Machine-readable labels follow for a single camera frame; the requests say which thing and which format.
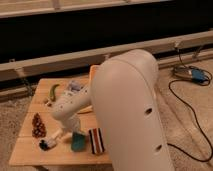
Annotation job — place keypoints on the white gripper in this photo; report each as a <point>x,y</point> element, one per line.
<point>70,125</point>

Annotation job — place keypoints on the green sponge eraser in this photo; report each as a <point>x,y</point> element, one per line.
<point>78,142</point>

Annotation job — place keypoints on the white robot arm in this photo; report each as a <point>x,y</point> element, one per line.
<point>123,99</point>

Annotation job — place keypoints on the striped whiteboard eraser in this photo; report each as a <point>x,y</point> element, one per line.
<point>97,145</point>

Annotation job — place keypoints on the yellow plastic tray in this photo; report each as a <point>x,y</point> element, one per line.
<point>93,69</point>

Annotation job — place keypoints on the yellow banana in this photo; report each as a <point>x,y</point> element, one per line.
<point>85,110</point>

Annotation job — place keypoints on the green chili pepper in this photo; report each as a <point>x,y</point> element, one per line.
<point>52,95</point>

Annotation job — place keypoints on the bunch of dark grapes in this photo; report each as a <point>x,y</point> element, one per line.
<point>39,129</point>

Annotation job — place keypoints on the small metal tool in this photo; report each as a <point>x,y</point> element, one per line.
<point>48,103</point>

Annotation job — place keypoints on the wooden table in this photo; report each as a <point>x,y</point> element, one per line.
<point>27,152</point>

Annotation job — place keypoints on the grey crumpled cloth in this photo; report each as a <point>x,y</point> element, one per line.
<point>74,87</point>

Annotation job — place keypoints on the blue power adapter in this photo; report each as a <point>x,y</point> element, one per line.
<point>190,73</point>

